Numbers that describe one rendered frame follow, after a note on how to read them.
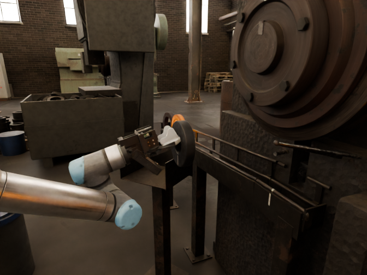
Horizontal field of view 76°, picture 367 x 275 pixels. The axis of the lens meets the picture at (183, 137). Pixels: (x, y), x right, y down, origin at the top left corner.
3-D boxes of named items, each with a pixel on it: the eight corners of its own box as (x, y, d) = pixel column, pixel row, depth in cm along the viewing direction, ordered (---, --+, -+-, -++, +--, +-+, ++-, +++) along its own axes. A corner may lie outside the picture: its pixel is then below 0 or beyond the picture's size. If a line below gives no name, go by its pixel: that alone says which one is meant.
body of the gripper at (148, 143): (157, 129, 71) (118, 143, 68) (165, 154, 74) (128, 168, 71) (151, 124, 78) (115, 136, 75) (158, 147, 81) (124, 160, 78)
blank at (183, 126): (178, 119, 87) (169, 119, 85) (195, 122, 72) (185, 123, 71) (179, 160, 89) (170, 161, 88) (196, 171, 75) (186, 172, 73)
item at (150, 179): (153, 254, 140) (148, 139, 120) (191, 274, 127) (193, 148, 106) (128, 279, 124) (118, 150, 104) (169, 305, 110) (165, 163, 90)
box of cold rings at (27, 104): (114, 138, 370) (110, 87, 348) (126, 155, 299) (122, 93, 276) (39, 148, 327) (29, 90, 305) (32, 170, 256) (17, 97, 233)
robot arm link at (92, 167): (78, 179, 74) (66, 157, 71) (112, 166, 77) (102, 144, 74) (78, 193, 68) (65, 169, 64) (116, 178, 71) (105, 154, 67)
